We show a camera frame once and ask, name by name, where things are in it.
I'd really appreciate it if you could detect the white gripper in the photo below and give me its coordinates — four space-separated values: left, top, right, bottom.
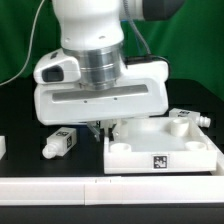
34 49 169 142

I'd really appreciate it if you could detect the white square tabletop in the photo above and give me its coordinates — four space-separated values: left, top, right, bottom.
103 117 218 174

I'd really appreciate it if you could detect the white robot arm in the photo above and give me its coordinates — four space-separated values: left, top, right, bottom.
34 0 185 129

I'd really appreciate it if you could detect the white left fence block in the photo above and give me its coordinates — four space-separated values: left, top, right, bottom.
0 136 6 160

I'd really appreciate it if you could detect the white front fence rail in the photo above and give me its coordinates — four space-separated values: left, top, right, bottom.
0 176 224 206

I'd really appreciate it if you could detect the grey cable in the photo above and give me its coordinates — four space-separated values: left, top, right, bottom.
0 0 47 86

